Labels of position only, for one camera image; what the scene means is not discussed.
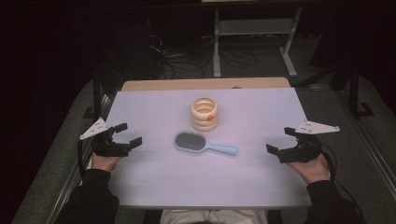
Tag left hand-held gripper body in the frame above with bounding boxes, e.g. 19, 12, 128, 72
79, 117, 133, 158

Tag right hand-held gripper cable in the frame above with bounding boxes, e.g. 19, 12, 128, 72
319, 143, 362, 209

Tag black metal stand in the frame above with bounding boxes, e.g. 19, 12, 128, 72
81, 70, 110, 121
337, 57, 376, 121

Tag left hand-held gripper cable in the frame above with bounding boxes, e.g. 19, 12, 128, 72
77, 139, 88, 182

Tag person's left hand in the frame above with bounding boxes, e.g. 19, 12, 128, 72
90, 151, 123, 173

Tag person's right hand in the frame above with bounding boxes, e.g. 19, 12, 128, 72
285, 153, 332, 186

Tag hand-held gripper cable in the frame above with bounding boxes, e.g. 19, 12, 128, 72
319, 143, 362, 209
77, 139, 88, 182

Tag black cables on floor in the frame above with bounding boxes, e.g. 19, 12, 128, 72
145, 32, 260, 79

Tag white metal table frame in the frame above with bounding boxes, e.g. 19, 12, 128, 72
212, 6, 304, 79

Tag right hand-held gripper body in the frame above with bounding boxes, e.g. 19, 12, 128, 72
277, 119, 341, 164

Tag cream ringed holder cup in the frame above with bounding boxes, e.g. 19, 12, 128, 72
190, 96, 219, 133

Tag person's lap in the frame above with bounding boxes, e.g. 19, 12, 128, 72
160, 208, 270, 224

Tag light blue hairbrush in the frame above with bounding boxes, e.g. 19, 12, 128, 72
174, 130, 239, 157

